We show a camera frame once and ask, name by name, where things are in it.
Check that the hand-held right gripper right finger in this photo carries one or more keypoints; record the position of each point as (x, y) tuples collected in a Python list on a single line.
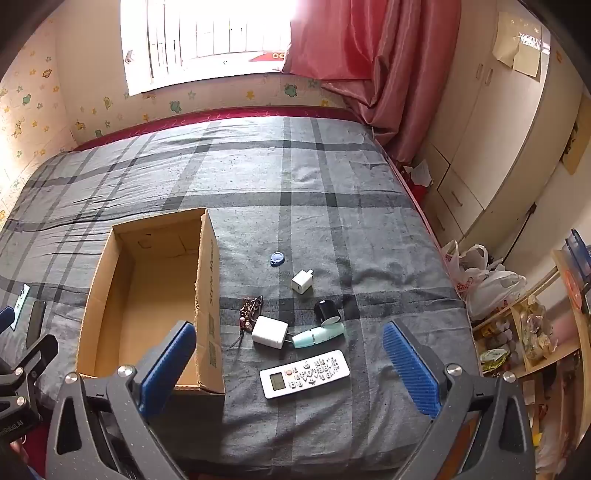
[(411, 374)]

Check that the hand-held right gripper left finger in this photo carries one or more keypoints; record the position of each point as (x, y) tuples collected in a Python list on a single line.
[(167, 364)]

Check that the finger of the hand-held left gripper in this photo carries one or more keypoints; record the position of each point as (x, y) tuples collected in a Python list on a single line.
[(27, 369), (5, 318)]

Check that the brown cardboard box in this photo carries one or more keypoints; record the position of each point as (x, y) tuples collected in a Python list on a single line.
[(152, 314)]

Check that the teal plastic bottle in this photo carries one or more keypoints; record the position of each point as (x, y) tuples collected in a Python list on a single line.
[(318, 336)]

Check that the black glossy cylinder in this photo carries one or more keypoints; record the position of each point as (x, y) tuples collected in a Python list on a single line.
[(327, 313)]

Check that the white remote control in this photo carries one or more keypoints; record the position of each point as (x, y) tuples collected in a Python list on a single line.
[(304, 373)]

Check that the small white charger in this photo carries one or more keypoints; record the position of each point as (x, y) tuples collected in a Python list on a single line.
[(301, 281)]

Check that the black phone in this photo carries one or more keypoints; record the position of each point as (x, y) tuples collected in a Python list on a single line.
[(36, 323)]

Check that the dark red patterned cloth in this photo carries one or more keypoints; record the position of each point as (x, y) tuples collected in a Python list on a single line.
[(34, 445)]

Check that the green snack packet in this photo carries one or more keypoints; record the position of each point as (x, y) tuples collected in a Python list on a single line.
[(494, 357)]

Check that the large white charger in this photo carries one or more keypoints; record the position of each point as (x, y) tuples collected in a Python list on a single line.
[(269, 333)]

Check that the red print plastic bag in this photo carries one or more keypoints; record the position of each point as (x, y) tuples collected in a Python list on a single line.
[(461, 272)]

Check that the white plastic bag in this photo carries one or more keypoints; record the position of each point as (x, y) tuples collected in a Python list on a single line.
[(496, 288)]

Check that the clear snack bag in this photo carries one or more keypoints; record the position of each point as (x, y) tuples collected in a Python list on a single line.
[(535, 330)]

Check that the blue round tag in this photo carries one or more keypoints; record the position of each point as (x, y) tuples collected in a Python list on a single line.
[(277, 258)]

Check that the wooden shelf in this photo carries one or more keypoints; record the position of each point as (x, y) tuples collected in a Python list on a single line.
[(568, 350)]

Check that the crumpled white paper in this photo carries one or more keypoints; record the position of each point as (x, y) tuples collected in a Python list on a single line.
[(420, 173)]

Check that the blue plastic crate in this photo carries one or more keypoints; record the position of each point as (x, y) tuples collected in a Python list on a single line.
[(579, 251)]

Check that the grey plaid bed sheet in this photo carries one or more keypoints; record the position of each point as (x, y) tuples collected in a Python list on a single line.
[(300, 184)]

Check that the cream wardrobe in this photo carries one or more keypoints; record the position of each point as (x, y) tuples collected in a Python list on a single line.
[(485, 138)]

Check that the yellow paper sheet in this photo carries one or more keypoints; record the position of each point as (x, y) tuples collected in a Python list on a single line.
[(575, 147)]

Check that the pink curtain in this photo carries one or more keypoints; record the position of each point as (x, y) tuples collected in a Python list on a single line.
[(383, 60)]

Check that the bright window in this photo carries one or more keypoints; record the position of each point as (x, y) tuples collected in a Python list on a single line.
[(207, 37)]

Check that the beige paper sheet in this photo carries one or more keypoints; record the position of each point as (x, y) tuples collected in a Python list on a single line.
[(503, 46), (528, 60)]

